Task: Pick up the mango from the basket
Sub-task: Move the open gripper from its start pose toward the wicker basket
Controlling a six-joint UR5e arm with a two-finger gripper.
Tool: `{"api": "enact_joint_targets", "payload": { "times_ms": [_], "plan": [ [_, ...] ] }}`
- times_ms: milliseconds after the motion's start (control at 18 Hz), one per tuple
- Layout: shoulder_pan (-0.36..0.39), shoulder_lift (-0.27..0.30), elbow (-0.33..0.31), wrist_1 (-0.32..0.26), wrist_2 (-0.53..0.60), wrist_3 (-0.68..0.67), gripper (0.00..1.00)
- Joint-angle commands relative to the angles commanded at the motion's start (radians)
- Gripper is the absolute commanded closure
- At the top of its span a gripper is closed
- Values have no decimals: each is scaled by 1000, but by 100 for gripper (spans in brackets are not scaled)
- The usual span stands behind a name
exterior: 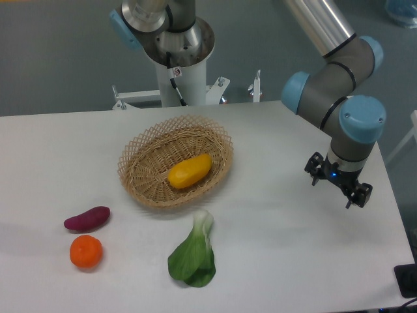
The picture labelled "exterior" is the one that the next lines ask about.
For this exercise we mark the yellow mango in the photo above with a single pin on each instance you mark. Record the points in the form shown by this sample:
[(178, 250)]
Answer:
[(190, 171)]

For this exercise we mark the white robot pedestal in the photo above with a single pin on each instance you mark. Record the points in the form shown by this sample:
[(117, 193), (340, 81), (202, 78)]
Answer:
[(177, 86)]

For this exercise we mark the blue plastic bag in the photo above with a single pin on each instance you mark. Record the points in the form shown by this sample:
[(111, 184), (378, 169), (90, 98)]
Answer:
[(403, 12)]

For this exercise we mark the woven wicker basket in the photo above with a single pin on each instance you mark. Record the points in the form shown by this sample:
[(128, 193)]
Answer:
[(147, 159)]

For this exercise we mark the green bok choy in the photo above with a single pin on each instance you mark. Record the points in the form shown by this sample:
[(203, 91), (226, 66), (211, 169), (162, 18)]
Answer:
[(193, 261)]

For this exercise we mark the white frame at right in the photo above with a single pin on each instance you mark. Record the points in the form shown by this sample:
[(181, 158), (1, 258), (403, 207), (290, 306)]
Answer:
[(405, 145)]

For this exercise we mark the purple sweet potato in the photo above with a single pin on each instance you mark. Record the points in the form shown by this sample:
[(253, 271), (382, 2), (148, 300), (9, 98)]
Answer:
[(89, 220)]

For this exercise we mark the black device at table edge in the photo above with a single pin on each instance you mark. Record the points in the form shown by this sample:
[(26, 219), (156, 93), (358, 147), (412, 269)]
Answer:
[(406, 279)]

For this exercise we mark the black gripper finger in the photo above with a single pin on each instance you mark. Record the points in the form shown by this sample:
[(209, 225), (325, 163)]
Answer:
[(358, 194), (315, 168)]

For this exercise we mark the orange tangerine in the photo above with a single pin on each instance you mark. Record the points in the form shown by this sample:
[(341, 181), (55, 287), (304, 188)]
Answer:
[(86, 251)]

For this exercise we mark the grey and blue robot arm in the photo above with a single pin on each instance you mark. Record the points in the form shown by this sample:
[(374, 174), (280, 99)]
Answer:
[(179, 44)]

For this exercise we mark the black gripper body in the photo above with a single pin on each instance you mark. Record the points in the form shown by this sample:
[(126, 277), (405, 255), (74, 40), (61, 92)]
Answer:
[(341, 172)]

